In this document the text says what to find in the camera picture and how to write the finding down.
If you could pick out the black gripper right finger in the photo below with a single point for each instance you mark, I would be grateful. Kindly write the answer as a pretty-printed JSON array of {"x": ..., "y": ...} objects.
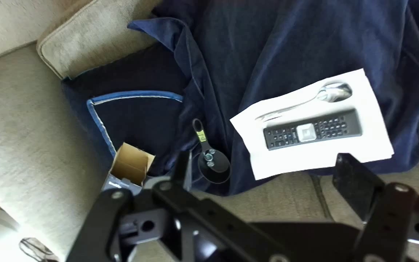
[{"x": 389, "y": 218}]

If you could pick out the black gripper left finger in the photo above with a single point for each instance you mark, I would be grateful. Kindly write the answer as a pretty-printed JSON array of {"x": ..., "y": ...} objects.
[{"x": 137, "y": 227}]

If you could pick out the silver spoon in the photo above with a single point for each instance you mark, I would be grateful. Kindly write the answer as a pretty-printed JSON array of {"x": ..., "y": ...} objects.
[{"x": 334, "y": 91}]

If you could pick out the white paper sheet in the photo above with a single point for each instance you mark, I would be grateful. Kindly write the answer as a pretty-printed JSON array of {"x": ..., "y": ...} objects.
[{"x": 316, "y": 154}]

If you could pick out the black measuring cup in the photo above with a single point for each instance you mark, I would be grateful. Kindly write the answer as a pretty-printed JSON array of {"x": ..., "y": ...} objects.
[{"x": 213, "y": 164}]

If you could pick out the shiny metal utensil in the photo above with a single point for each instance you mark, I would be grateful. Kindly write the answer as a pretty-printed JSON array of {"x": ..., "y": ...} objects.
[{"x": 37, "y": 247}]

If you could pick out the black remote control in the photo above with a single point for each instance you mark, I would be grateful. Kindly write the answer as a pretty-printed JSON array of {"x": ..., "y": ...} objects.
[{"x": 312, "y": 129}]

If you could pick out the beige sofa cushion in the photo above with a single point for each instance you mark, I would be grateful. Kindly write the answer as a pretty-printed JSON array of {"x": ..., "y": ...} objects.
[{"x": 94, "y": 38}]

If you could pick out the dark blue cloth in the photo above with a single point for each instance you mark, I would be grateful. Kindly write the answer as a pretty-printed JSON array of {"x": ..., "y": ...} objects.
[{"x": 277, "y": 43}]

